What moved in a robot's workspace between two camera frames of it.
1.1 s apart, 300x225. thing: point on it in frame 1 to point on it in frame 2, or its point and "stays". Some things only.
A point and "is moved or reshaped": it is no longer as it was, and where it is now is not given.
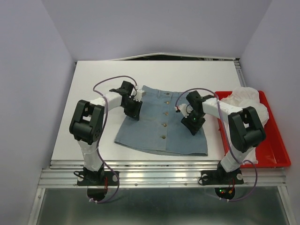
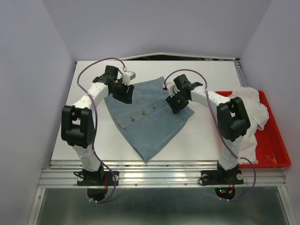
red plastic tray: [273, 152] stays
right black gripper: [192, 127] to [176, 108]
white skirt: [242, 97] stays
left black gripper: [135, 113] to [127, 98]
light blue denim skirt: [160, 128] is moved or reshaped
